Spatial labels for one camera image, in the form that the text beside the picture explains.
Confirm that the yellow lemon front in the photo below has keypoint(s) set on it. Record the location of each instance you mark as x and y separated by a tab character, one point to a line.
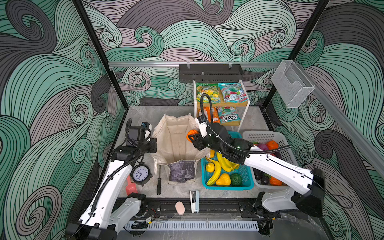
210	167

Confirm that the green Fox's candy bag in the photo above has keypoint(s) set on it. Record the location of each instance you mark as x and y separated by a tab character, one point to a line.
228	114

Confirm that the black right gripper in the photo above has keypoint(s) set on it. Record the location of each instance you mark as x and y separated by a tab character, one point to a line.
199	141

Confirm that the yellow pear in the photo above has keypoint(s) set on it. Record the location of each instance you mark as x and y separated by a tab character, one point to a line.
224	180

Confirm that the orange fruit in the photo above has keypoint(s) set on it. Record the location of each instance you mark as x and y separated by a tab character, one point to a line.
191	134

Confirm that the white stapler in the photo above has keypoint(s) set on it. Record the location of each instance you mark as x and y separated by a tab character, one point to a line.
195	201

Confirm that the green-red candy bag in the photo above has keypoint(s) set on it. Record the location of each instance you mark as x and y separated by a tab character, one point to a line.
233	92

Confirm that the white slotted cable duct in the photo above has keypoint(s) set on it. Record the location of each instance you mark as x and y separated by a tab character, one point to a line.
248	226

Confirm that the purple onion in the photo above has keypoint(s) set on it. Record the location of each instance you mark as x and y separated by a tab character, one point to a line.
263	147

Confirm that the black wall shelf tray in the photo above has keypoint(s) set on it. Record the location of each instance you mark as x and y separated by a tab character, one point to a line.
210	73

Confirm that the teal plastic basket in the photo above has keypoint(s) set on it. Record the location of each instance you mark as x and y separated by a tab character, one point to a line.
244	171

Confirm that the single yellow banana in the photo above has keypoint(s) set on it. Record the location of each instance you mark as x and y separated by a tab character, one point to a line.
215	174

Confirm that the orange Fox's candy bag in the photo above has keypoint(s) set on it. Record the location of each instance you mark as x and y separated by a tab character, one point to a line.
214	113

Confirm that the black handled screwdriver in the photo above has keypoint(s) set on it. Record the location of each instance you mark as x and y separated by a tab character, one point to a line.
159	184

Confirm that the silver aluminium rail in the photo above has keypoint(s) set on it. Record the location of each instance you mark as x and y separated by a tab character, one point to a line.
166	64

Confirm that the yellow banana bunch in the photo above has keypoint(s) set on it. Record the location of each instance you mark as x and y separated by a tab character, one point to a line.
226	164

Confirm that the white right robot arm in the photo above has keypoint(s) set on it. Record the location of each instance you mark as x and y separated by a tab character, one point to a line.
306	187

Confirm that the white wooden two-tier shelf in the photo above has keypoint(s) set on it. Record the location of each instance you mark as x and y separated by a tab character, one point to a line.
205	101

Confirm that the pink plastic scoop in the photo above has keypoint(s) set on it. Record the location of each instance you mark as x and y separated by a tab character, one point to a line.
131	186

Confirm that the pink eraser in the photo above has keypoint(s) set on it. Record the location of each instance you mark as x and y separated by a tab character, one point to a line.
180	208

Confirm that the black alarm clock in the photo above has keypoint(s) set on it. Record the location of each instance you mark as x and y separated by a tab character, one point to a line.
141	174

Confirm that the green avocado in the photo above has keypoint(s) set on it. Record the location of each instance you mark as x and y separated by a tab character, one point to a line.
236	180

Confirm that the orange tangerine in white basket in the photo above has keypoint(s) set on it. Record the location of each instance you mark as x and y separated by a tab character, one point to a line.
272	145

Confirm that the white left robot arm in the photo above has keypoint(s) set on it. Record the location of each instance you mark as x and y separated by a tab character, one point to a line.
100	221

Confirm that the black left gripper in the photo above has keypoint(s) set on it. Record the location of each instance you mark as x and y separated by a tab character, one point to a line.
152	141

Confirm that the clear acrylic wall holder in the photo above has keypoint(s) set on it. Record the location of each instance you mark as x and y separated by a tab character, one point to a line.
292	83

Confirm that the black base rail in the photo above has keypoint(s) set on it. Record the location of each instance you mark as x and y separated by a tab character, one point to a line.
165	208

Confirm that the white plastic basket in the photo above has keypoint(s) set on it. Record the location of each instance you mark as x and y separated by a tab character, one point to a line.
262	137

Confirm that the beige canvas grocery bag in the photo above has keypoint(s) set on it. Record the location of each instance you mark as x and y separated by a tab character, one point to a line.
175	152

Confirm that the yellow-green candy bag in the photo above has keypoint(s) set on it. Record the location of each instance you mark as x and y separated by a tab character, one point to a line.
212	90

